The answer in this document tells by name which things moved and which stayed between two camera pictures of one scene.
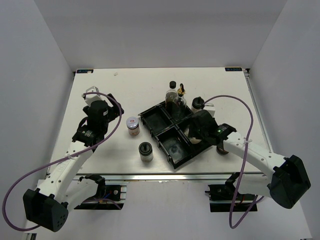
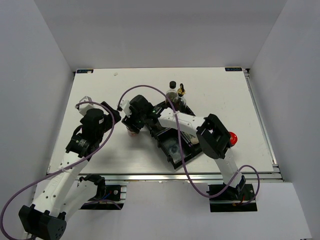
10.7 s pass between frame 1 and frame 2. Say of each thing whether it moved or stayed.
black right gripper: moved
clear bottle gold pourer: stayed
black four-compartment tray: stayed
